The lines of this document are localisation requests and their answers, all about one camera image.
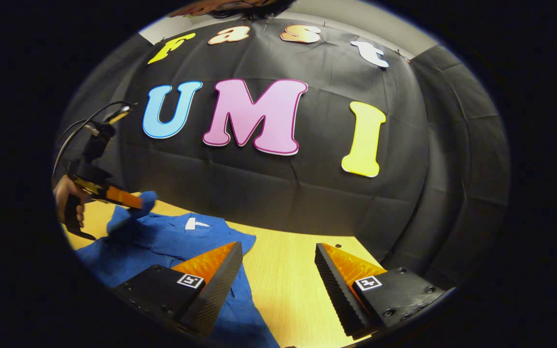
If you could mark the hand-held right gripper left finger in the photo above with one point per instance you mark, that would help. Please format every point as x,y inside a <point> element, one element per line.
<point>215,290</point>

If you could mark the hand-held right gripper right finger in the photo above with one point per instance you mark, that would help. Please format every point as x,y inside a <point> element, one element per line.
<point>336,290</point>

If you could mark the blue button shirt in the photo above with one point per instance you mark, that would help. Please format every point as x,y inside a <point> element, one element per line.
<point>162,241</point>

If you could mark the black backdrop cloth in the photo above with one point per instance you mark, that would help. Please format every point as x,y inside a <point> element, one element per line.
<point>283,193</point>

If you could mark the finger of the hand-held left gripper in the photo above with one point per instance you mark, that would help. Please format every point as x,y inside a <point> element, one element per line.
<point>124,197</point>

